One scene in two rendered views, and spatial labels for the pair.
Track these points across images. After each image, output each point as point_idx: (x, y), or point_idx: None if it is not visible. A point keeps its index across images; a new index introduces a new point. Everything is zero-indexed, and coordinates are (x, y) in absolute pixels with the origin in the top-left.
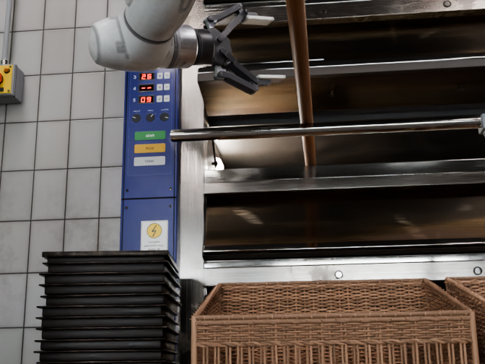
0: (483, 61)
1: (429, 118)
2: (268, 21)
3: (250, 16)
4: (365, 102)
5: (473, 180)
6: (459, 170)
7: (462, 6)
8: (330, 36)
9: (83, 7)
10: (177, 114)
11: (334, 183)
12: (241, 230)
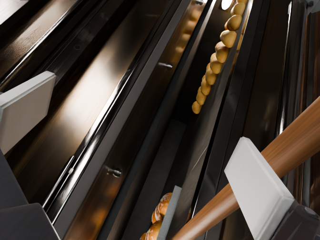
0: (169, 29)
1: (294, 33)
2: (48, 89)
3: (3, 98)
4: (133, 152)
5: (245, 107)
6: (233, 111)
7: (87, 40)
8: (34, 149)
9: None
10: None
11: (215, 226)
12: None
